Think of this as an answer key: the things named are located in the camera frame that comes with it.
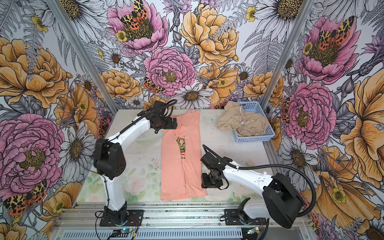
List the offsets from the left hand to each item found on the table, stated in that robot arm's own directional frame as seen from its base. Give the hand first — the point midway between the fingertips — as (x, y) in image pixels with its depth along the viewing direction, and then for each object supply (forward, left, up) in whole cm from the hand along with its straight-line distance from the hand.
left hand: (169, 128), depth 94 cm
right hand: (-34, -22, -10) cm, 42 cm away
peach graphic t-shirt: (-23, -8, -13) cm, 28 cm away
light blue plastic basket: (+28, -63, -9) cm, 69 cm away
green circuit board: (-51, +20, -15) cm, 56 cm away
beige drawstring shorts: (+11, -52, -9) cm, 53 cm away
